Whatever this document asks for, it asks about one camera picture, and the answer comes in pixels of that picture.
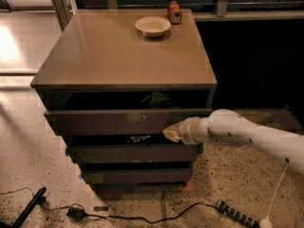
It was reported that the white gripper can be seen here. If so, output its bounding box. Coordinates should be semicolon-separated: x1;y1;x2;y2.
162;117;209;145

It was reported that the dark top drawer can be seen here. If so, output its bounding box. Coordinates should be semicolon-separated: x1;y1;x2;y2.
45;108;212;136

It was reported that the dark drawer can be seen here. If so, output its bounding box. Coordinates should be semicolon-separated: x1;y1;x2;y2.
67;143;203;163
82;168;192;184
45;108;212;136

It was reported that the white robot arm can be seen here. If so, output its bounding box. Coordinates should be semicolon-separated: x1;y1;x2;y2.
163;109;304;174

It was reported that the dark middle drawer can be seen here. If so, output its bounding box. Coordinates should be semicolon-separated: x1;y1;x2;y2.
67;143;203;163

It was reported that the dark bottom drawer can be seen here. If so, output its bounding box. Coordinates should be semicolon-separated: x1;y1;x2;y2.
82;168;192;184

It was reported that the grey brown drawer cabinet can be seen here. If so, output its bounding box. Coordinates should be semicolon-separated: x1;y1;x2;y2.
31;9;217;194

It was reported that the green chip bag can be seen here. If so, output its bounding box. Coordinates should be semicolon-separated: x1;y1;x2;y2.
141;91;173;108

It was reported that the black power strip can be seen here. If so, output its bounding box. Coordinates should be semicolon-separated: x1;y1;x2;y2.
216;199;259;228

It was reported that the white paper bowl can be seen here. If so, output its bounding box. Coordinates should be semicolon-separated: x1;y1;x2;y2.
135;16;171;38

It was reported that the orange soda can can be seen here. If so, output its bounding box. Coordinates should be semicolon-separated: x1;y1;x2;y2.
167;1;182;25

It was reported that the black stand leg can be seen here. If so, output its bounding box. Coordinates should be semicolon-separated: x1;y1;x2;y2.
0;187;47;228

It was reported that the black power adapter cable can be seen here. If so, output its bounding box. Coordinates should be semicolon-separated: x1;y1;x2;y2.
0;186;220;225

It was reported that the white cable with plug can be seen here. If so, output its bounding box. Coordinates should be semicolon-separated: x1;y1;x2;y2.
259;164;289;228

